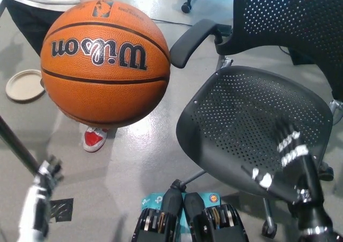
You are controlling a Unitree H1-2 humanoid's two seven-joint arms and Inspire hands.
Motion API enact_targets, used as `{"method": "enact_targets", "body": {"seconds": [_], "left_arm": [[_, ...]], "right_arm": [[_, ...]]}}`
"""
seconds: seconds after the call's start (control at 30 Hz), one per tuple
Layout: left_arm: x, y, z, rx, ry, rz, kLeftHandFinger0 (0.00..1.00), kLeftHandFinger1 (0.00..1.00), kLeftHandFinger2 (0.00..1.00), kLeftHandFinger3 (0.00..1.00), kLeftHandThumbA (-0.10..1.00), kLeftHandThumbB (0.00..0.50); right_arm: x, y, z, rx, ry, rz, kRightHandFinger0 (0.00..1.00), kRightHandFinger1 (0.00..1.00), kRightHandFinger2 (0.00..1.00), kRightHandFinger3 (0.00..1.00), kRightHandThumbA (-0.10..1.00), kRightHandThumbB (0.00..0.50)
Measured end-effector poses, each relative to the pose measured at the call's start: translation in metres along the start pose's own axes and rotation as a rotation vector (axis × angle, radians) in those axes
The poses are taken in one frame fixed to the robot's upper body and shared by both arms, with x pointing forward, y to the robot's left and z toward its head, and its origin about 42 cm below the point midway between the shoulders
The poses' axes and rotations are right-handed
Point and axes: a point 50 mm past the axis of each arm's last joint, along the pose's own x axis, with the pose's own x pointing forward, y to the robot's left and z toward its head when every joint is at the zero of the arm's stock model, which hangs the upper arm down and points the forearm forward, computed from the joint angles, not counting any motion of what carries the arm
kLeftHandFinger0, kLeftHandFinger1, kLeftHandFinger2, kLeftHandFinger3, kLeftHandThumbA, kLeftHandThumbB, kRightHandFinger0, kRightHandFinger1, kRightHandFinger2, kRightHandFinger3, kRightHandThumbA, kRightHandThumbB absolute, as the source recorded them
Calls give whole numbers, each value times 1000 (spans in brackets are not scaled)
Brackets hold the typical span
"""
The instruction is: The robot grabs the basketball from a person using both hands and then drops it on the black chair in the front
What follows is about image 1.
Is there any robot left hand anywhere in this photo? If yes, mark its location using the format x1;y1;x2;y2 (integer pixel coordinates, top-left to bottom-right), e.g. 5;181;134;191
17;155;65;242

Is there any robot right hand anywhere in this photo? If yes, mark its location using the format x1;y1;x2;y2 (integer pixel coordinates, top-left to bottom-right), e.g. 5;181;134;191
240;119;323;206

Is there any orange Wilson basketball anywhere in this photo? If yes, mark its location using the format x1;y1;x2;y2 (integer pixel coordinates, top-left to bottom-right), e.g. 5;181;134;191
40;0;172;127

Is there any black perforated office chair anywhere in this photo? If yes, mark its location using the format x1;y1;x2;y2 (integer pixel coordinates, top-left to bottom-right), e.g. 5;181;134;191
169;0;343;240

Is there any person in dark trousers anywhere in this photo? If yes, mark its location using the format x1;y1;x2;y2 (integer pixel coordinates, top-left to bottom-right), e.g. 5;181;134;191
0;0;81;57

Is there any black tape floor marker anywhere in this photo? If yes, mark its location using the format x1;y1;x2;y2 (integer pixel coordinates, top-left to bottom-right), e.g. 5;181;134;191
49;198;74;223

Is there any black metal pole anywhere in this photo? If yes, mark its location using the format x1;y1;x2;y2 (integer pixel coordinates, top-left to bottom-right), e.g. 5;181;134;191
0;115;41;176

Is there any red and white sneaker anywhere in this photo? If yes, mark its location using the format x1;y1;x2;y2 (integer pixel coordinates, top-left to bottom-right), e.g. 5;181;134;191
83;126;109;153

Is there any teal tp-link box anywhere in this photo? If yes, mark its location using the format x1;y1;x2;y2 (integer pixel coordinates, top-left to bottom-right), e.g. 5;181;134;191
141;191;222;242

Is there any beige paper plate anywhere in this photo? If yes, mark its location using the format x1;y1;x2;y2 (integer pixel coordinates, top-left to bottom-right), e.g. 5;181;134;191
5;69;46;102

